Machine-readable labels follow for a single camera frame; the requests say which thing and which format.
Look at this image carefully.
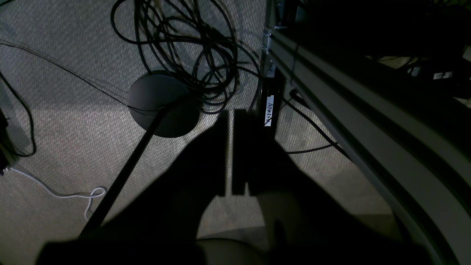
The black round stand base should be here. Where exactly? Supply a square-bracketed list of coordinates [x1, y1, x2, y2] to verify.
[127, 71, 202, 138]

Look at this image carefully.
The white cable on floor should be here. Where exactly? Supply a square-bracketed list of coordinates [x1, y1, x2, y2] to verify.
[7, 166, 107, 221]

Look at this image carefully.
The thin black floor cable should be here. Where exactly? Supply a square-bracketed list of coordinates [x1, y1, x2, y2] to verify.
[0, 42, 159, 158]

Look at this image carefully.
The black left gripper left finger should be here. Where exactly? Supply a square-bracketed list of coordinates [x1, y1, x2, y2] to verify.
[37, 111, 228, 265]

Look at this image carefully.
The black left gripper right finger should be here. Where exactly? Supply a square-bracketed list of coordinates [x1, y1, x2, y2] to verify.
[233, 110, 431, 265]

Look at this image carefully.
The black tangled cable bundle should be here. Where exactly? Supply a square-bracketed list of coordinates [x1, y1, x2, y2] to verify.
[110, 0, 263, 115]

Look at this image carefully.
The black stand pole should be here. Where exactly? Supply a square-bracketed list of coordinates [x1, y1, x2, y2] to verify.
[79, 105, 171, 237]

